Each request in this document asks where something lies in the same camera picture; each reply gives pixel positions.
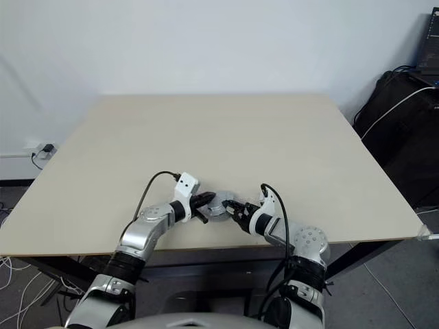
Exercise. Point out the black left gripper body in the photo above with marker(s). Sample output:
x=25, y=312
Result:
x=196, y=207

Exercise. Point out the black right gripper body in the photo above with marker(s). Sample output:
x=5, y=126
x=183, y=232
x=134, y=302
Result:
x=246, y=216

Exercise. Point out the small grey round object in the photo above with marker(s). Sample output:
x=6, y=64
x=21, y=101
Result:
x=224, y=198

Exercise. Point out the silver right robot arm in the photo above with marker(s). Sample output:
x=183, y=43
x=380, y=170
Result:
x=308, y=240

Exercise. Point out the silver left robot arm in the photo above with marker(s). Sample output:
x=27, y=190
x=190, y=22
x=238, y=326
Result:
x=144, y=233

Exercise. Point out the grey rounded shell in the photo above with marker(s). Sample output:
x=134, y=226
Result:
x=192, y=322

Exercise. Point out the black power adapter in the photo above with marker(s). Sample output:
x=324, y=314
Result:
x=48, y=148

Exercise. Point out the black bag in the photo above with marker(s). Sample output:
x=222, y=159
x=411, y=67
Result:
x=394, y=144

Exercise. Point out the clear table corner guard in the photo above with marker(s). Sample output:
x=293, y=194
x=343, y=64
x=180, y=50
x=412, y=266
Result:
x=427, y=234

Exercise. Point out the dark laptop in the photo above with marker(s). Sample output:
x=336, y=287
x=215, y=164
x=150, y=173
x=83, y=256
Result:
x=428, y=44

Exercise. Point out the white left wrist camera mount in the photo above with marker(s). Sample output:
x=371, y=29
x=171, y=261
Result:
x=187, y=183

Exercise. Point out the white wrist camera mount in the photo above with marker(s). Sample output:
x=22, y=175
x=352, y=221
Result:
x=187, y=183
x=271, y=204

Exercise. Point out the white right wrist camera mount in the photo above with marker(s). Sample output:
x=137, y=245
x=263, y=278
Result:
x=271, y=204

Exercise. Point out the black table frame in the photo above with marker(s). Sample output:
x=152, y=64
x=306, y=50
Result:
x=360, y=260

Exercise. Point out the white wall power socket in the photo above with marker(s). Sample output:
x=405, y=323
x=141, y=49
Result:
x=34, y=145

